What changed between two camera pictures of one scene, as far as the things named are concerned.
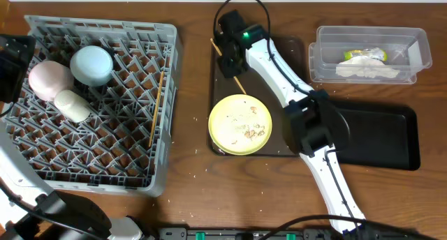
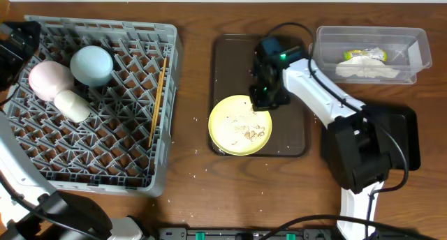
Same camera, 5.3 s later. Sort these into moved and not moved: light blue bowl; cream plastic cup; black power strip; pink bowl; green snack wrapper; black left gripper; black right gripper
Moved: black left gripper; black right gripper
Not moved: light blue bowl; cream plastic cup; pink bowl; green snack wrapper; black power strip
